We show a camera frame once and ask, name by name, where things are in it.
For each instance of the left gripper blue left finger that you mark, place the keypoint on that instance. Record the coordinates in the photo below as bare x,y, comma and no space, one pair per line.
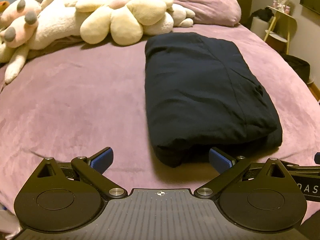
102,160

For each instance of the pink pillow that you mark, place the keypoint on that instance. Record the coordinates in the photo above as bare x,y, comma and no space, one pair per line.
214,12

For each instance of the black clothing on stool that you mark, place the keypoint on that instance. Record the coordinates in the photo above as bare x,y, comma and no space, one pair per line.
263,14

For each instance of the black bag on floor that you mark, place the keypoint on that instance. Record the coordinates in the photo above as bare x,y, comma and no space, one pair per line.
301,67

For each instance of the white pink plush toy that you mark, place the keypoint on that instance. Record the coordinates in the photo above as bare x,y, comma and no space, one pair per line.
30,25

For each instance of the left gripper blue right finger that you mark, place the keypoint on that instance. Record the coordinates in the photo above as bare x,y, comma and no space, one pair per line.
220,161

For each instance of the white round stool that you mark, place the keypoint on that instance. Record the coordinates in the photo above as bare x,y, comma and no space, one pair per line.
259,27

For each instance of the yellow flower plush cushion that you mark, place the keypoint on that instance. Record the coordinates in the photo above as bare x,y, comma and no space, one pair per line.
126,20

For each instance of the white fluffy plush toy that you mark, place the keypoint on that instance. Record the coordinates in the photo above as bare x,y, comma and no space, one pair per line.
176,16

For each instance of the navy blue zip jacket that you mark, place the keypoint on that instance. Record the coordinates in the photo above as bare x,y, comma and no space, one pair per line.
200,94

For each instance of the pink fleece bed blanket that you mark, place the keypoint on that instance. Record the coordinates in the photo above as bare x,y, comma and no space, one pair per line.
83,98

